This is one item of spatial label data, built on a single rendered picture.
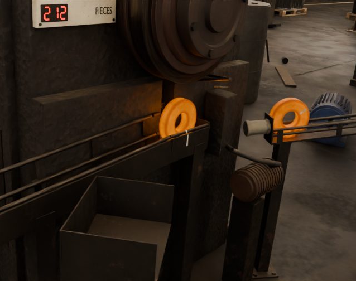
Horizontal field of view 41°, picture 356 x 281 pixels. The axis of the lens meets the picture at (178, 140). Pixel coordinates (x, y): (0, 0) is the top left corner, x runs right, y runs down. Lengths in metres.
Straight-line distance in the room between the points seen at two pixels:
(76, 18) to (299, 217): 1.72
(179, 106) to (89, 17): 0.42
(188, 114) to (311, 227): 1.19
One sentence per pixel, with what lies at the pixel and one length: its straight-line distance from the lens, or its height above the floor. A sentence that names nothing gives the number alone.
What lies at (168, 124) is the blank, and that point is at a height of 0.74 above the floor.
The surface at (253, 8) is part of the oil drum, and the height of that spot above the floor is 0.86.
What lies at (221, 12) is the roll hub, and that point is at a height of 1.11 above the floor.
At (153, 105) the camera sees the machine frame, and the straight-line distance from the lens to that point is 1.56.
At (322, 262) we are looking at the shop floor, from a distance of 2.33.
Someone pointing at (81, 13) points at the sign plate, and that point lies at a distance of 1.35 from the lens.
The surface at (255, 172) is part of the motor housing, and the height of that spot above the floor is 0.53.
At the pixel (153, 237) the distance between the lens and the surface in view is 1.20.
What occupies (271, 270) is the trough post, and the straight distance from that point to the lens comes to 2.18.
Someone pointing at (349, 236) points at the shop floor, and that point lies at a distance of 2.58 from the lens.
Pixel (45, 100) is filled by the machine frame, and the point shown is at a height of 0.87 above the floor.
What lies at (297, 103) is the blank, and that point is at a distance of 1.84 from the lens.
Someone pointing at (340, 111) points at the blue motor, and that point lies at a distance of 3.53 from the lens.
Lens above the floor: 1.27
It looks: 22 degrees down
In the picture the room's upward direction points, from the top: 5 degrees clockwise
